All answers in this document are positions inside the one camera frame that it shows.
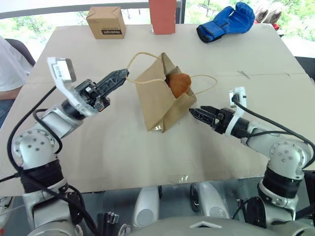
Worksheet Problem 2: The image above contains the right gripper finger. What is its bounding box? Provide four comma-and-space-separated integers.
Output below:
189, 108, 217, 127
200, 106, 219, 117

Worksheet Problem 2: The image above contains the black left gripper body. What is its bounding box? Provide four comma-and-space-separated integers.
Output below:
73, 79, 111, 113

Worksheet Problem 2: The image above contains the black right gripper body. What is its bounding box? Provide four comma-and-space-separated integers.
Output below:
212, 107, 236, 135

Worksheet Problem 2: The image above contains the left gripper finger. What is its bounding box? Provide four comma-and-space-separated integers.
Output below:
95, 69, 130, 91
97, 77, 128, 98

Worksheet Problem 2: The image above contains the brown paper bag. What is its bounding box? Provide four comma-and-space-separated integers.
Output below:
126, 51, 219, 135

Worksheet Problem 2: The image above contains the orange-brown plush toy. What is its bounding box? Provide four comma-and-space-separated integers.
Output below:
167, 72, 192, 99

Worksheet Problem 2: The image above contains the small printed cardboard box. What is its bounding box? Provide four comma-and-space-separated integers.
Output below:
86, 6, 126, 40

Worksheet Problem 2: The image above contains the cardboard table cover sheet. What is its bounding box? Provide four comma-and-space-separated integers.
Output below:
0, 24, 315, 198

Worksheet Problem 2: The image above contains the clear tape strip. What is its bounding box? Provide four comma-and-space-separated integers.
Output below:
169, 174, 190, 184

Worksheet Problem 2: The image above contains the tall red-brown box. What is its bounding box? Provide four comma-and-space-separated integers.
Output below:
148, 0, 177, 35

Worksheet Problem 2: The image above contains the black chair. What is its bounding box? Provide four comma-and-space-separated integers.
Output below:
293, 56, 315, 85
4, 38, 36, 67

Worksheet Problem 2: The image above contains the silver right robot leg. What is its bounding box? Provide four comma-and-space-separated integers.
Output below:
190, 182, 231, 220

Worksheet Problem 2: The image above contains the person in white shirt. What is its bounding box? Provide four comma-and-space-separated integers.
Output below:
0, 36, 32, 129

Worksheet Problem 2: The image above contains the blue boxing glove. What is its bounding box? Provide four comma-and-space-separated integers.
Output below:
196, 1, 256, 44

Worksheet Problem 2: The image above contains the black round disc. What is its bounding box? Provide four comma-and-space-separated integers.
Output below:
245, 196, 267, 228

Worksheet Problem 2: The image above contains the red and white item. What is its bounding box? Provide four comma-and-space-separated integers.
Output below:
271, 23, 286, 37

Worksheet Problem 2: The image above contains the beige shoe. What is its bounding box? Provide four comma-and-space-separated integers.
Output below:
253, 4, 271, 24
267, 3, 284, 25

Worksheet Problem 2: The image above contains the silver robot torso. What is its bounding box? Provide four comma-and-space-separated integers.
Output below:
24, 216, 315, 236

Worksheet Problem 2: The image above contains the white sneaker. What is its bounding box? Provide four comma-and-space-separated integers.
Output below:
0, 196, 13, 210

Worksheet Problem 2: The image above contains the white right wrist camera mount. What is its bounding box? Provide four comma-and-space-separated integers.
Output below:
225, 86, 247, 137

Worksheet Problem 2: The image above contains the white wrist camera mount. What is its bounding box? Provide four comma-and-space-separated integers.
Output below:
47, 57, 104, 117
225, 86, 247, 137

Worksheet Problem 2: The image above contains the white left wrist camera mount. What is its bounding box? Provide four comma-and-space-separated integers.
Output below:
47, 57, 104, 117

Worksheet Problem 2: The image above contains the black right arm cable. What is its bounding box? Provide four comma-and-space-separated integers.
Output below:
231, 94, 315, 171

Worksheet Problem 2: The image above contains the black metal bracket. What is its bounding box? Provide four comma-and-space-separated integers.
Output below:
96, 211, 121, 236

